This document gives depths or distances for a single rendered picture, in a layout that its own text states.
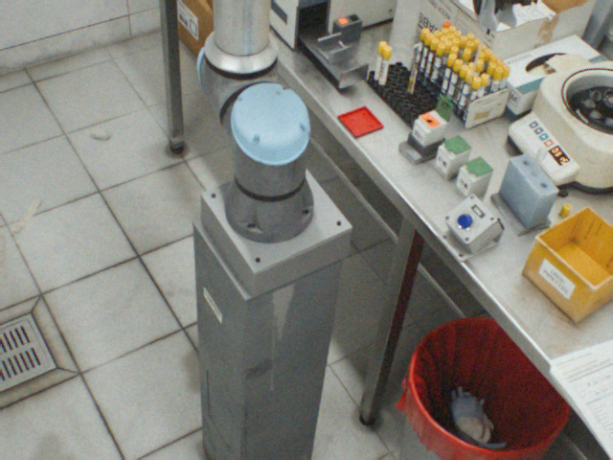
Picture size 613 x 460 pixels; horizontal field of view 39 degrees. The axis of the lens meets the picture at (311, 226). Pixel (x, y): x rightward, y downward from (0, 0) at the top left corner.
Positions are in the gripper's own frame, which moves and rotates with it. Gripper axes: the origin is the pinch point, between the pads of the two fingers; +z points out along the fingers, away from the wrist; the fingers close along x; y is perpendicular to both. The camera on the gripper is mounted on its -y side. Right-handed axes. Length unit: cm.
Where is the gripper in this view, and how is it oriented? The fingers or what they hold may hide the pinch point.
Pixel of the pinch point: (486, 26)
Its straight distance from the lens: 161.9
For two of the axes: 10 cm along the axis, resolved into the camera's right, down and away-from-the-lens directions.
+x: 9.2, -2.5, 3.1
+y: 3.9, 7.1, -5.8
